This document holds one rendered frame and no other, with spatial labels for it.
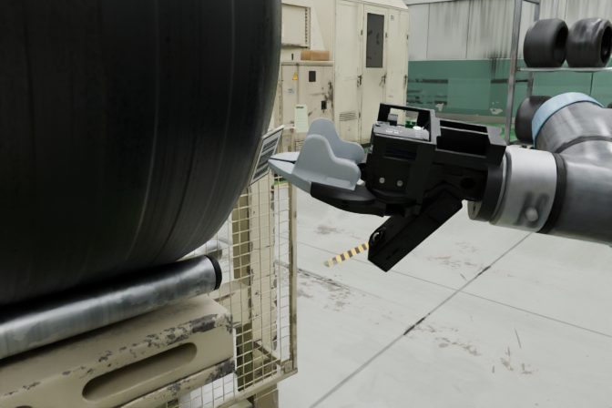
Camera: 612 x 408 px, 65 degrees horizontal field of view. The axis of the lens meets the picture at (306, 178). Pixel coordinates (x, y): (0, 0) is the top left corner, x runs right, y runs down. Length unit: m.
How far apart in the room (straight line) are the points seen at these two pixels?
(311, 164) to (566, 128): 0.26
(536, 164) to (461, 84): 11.62
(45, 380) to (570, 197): 0.49
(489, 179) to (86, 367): 0.41
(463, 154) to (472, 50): 11.65
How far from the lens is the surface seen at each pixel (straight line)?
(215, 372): 0.61
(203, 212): 0.46
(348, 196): 0.44
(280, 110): 5.01
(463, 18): 12.24
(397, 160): 0.42
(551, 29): 5.67
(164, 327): 0.57
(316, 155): 0.45
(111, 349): 0.55
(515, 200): 0.45
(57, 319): 0.53
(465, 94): 12.03
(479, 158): 0.45
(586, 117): 0.57
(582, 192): 0.47
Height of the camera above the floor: 1.14
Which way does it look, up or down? 12 degrees down
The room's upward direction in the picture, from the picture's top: straight up
